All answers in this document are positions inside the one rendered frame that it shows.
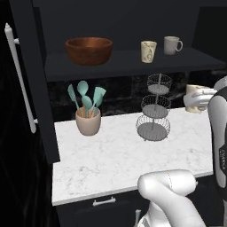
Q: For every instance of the teal small spoon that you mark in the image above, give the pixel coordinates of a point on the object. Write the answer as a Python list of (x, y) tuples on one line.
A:
[(87, 102)]

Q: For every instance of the beige utensil pot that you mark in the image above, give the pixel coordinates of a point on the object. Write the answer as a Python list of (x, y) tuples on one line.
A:
[(88, 124)]

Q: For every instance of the black open wall cabinet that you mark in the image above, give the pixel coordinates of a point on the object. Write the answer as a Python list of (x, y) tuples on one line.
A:
[(133, 66)]

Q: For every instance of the white mug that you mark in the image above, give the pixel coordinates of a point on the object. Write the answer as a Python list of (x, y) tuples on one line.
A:
[(170, 45)]

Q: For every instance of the brown wooden bowl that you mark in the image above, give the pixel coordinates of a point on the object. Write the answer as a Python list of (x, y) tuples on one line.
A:
[(88, 51)]

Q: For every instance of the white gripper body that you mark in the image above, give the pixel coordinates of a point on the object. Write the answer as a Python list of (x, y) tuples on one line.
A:
[(197, 99)]

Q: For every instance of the black cabinet door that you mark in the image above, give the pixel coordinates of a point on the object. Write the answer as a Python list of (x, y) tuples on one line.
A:
[(38, 88)]

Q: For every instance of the black drawer front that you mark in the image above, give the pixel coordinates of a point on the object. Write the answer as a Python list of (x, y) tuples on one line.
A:
[(97, 212)]

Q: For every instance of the teal turner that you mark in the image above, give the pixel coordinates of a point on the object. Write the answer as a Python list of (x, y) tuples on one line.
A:
[(98, 95)]

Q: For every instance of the cream marbled mug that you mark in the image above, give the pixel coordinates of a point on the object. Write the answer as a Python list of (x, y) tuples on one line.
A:
[(192, 88), (147, 52)]

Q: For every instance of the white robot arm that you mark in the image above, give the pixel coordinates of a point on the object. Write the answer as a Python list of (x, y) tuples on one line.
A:
[(171, 195)]

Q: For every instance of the teal slotted spatula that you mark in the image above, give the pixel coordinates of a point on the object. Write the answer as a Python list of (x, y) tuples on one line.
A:
[(72, 94)]

